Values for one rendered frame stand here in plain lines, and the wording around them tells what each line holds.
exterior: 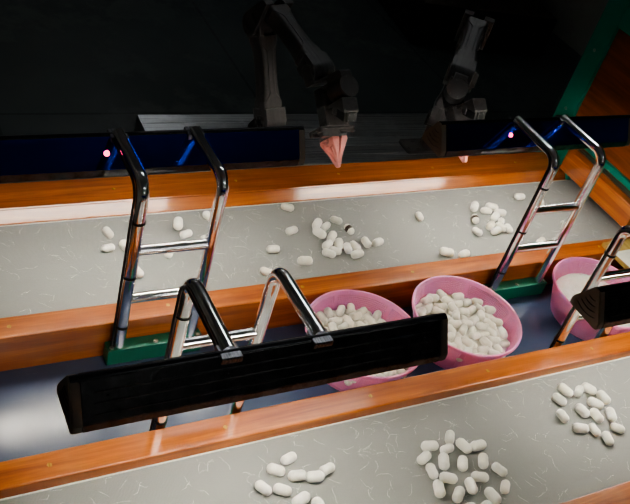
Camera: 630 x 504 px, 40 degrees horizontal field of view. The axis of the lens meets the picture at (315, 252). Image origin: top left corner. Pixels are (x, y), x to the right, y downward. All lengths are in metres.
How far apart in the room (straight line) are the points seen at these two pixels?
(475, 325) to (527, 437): 0.33
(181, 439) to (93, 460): 0.16
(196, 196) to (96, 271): 0.36
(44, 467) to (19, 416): 0.21
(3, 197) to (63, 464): 0.73
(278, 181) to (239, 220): 0.19
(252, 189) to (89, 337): 0.64
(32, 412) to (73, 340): 0.16
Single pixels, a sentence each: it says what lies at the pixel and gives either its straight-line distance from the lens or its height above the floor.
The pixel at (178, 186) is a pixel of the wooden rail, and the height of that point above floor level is 0.77.
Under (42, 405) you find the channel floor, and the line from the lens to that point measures 1.73.
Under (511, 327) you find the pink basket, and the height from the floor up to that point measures 0.74.
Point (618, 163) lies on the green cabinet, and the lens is 2.69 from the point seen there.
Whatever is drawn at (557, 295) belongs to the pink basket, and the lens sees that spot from 2.28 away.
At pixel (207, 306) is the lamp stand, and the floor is 1.12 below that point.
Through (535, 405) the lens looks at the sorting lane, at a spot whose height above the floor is 0.74.
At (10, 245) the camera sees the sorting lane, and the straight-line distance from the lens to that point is 1.95.
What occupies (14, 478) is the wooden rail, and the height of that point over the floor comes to 0.77.
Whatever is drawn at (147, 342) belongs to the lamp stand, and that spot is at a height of 0.71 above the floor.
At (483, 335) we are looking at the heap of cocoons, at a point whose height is 0.74.
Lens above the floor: 2.00
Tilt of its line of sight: 37 degrees down
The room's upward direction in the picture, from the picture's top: 18 degrees clockwise
